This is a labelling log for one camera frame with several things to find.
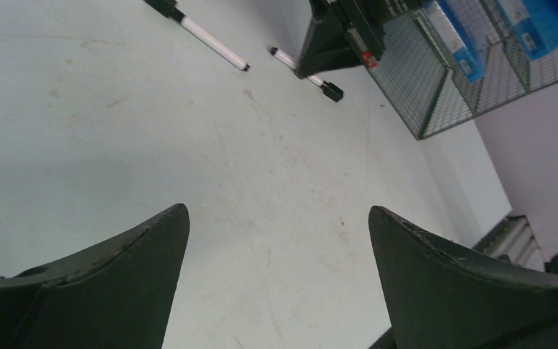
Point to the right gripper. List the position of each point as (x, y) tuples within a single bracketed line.
[(340, 31)]

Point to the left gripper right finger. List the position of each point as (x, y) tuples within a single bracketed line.
[(440, 294)]

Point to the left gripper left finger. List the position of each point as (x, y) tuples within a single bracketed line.
[(115, 294)]

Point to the blue notebook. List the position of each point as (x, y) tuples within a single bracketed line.
[(463, 34), (534, 24)]

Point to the red cap marker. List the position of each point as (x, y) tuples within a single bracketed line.
[(369, 60)]

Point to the green wire mesh organizer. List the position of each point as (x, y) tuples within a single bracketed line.
[(452, 61)]

